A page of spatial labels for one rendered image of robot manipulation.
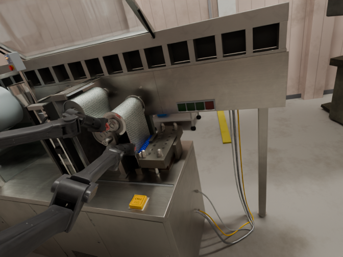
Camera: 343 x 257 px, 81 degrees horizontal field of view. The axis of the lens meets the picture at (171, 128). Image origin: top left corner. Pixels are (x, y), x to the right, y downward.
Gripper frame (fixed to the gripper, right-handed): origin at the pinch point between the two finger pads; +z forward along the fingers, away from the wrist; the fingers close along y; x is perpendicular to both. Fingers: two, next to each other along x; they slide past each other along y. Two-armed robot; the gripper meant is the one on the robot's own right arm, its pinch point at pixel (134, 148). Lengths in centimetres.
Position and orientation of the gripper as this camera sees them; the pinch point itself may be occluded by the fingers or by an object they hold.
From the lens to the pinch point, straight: 122.0
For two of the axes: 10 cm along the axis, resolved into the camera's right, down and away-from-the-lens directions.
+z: 3.5, 0.1, 9.4
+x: -0.3, -10.0, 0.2
